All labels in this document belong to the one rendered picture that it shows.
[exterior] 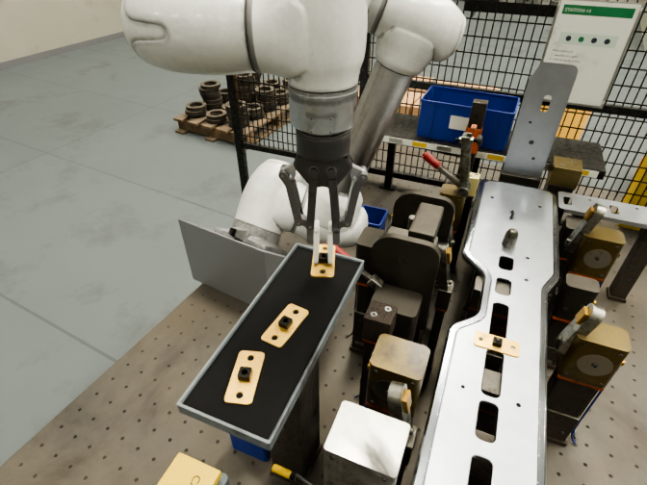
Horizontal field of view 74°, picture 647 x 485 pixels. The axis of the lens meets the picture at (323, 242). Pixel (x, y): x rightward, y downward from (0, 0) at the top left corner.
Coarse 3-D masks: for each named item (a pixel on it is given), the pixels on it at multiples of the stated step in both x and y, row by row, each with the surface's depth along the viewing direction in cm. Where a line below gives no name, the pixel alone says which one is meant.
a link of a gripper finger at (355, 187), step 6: (366, 168) 63; (360, 174) 61; (366, 174) 61; (360, 180) 62; (354, 186) 62; (360, 186) 62; (354, 192) 63; (348, 198) 66; (354, 198) 64; (348, 204) 65; (354, 204) 64; (348, 210) 65; (354, 210) 65; (348, 216) 66; (348, 222) 66
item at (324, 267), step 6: (324, 246) 76; (324, 252) 73; (324, 258) 72; (312, 264) 72; (318, 264) 72; (324, 264) 72; (312, 270) 71; (318, 270) 71; (324, 270) 71; (330, 270) 71; (312, 276) 70; (318, 276) 70; (324, 276) 70; (330, 276) 70
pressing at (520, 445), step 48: (480, 192) 127; (528, 192) 128; (480, 240) 110; (528, 240) 110; (528, 288) 96; (528, 336) 86; (480, 384) 77; (528, 384) 77; (432, 432) 70; (528, 432) 70; (432, 480) 64; (528, 480) 64
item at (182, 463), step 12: (180, 456) 51; (168, 468) 50; (180, 468) 50; (192, 468) 50; (204, 468) 50; (168, 480) 49; (180, 480) 49; (192, 480) 49; (204, 480) 49; (216, 480) 49
